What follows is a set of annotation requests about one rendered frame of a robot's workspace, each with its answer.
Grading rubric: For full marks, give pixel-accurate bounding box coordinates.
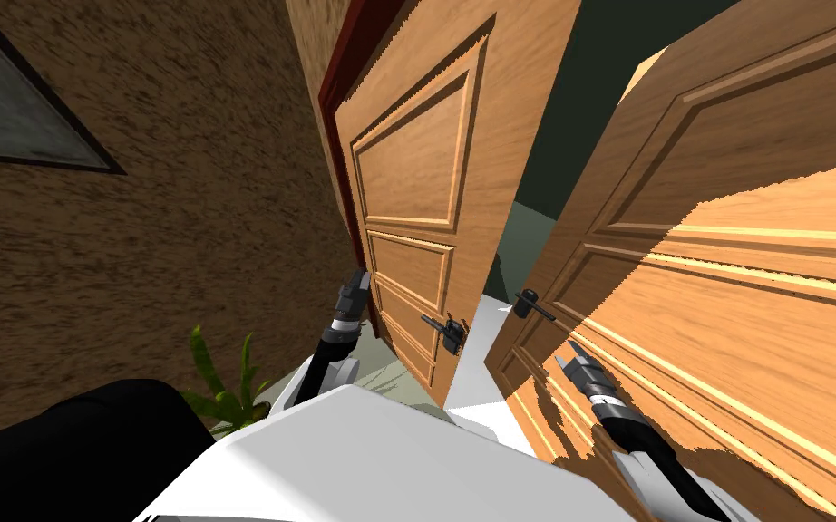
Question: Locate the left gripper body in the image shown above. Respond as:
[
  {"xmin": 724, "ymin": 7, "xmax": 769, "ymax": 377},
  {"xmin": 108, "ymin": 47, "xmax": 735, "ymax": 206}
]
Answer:
[{"xmin": 333, "ymin": 268, "xmax": 374, "ymax": 325}]

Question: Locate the green potted plant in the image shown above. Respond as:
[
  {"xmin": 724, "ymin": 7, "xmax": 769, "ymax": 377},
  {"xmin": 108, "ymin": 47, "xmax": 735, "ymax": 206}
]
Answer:
[{"xmin": 180, "ymin": 324, "xmax": 275, "ymax": 439}]

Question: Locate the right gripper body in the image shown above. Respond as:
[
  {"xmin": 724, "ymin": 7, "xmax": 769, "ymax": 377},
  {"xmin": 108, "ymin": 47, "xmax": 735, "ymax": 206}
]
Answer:
[{"xmin": 562, "ymin": 356, "xmax": 621, "ymax": 407}]

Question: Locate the black door handle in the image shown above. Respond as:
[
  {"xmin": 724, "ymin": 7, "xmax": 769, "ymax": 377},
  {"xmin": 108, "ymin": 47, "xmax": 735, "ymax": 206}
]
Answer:
[
  {"xmin": 511, "ymin": 287, "xmax": 558, "ymax": 324},
  {"xmin": 419, "ymin": 312, "xmax": 471, "ymax": 357}
]

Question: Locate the dark framed grey picture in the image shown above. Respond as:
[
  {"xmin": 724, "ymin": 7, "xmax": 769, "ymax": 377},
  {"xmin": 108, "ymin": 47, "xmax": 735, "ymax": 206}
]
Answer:
[{"xmin": 0, "ymin": 0, "xmax": 129, "ymax": 177}]

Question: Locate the wooden panelled door leaf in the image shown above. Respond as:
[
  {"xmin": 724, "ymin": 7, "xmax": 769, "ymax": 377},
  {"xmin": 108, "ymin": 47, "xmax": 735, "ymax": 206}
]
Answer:
[
  {"xmin": 482, "ymin": 0, "xmax": 836, "ymax": 522},
  {"xmin": 333, "ymin": 0, "xmax": 583, "ymax": 411}
]

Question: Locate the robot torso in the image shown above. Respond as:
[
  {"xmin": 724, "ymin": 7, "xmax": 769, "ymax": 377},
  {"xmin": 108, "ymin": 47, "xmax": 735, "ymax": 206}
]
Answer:
[{"xmin": 131, "ymin": 383, "xmax": 638, "ymax": 522}]

